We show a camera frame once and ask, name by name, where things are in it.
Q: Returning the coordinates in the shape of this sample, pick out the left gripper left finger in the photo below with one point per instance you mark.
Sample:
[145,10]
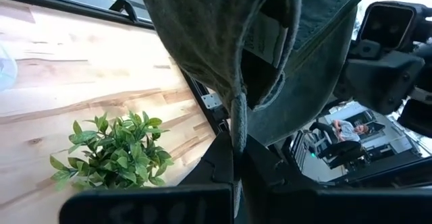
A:
[202,203]

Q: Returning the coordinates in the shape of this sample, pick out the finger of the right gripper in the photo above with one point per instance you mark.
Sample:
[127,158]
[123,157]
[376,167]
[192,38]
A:
[416,119]

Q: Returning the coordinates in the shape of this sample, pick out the black frame clip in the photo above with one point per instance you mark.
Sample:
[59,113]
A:
[131,11]

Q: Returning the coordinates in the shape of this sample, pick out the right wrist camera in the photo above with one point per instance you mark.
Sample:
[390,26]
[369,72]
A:
[388,26]

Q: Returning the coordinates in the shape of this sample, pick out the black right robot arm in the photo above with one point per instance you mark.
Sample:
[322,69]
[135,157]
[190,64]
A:
[427,31]

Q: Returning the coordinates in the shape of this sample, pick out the grey metal bracket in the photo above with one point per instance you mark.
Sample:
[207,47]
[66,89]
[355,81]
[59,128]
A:
[211,101]

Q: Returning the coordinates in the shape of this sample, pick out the small green artificial plant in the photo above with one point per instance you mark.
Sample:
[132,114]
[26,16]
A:
[118,153]

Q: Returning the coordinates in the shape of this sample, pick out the black aluminium frame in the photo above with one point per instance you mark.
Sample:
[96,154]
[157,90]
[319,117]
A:
[84,9]

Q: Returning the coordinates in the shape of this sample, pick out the black equipment rack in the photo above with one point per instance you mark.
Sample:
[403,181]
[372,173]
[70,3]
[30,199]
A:
[298,146]

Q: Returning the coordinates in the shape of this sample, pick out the dark green cap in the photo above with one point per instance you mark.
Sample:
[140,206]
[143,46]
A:
[209,31]

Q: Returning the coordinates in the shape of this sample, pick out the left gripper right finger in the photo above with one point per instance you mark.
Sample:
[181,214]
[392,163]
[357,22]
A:
[303,203]

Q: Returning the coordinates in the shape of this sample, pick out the person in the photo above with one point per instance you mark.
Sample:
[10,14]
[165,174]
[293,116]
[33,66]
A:
[347,131]

